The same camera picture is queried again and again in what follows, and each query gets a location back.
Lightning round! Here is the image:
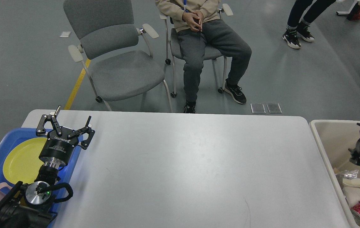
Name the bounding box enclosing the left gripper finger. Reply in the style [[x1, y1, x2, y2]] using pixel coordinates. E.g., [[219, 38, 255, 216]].
[[36, 105, 62, 136], [68, 116, 95, 150]]

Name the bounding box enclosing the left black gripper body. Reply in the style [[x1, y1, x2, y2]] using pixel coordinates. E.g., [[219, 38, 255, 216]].
[[39, 135, 79, 167]]

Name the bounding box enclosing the yellow plate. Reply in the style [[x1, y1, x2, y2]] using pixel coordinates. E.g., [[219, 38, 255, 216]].
[[3, 137, 47, 184]]

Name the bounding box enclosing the silver foil bag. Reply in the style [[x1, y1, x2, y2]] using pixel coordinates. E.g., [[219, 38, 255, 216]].
[[335, 170, 359, 185]]

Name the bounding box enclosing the white paper cup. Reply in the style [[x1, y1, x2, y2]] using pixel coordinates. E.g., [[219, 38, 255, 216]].
[[343, 178, 360, 207]]

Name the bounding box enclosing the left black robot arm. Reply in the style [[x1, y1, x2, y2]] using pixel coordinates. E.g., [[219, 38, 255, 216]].
[[0, 106, 95, 228]]

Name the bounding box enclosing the beige plastic bin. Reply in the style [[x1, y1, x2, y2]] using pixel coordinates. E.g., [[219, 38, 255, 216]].
[[310, 120, 360, 228]]

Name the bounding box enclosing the grey office chair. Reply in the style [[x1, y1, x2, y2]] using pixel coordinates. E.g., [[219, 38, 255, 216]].
[[63, 0, 172, 110]]

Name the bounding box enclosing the person's wheeled chair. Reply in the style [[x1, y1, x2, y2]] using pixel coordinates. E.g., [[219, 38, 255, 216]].
[[159, 12, 227, 98]]

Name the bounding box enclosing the seated person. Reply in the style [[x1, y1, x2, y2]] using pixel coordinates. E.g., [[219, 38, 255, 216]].
[[155, 0, 252, 114]]

